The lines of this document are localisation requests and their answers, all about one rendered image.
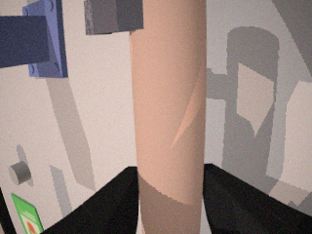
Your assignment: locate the grey cylinder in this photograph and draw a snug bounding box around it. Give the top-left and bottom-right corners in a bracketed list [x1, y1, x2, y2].
[9, 161, 31, 185]

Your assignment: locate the long tan rail with center flange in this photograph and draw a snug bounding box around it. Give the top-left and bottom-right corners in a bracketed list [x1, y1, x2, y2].
[84, 0, 207, 234]

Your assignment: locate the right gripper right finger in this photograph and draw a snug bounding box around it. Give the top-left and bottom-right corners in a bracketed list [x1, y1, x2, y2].
[203, 164, 312, 234]

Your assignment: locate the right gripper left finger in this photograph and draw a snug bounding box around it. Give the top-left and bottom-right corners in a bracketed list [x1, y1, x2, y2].
[40, 166, 139, 234]

